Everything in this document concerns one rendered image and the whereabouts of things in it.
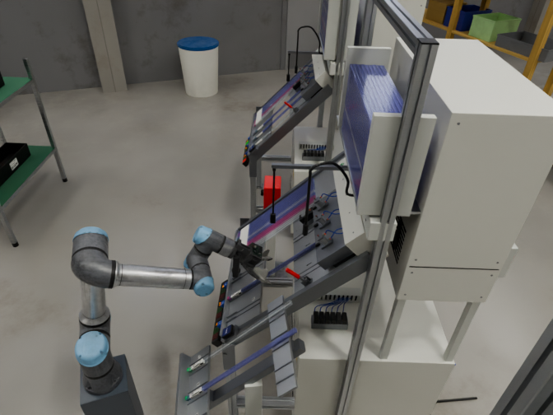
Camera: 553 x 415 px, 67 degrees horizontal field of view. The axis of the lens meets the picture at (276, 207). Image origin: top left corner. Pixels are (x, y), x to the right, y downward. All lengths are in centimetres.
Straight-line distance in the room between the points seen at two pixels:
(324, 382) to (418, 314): 53
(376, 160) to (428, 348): 104
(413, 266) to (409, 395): 82
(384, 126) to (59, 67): 542
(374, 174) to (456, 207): 29
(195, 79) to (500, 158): 467
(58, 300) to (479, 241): 253
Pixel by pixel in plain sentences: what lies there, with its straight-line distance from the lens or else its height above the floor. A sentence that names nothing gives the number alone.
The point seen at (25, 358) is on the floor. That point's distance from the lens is 291.
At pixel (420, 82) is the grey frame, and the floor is 181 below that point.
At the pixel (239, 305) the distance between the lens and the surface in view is 182.
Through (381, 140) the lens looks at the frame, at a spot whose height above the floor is 164.
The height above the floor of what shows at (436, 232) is 132.
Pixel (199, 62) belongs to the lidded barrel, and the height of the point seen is 45.
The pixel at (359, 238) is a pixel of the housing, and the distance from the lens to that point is 140.
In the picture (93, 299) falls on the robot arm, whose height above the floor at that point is 91.
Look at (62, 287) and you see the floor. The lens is 321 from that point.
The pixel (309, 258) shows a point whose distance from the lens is 164.
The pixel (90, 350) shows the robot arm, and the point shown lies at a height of 77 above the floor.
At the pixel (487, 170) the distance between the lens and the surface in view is 132.
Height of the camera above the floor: 216
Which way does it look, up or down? 37 degrees down
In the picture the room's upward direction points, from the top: 2 degrees clockwise
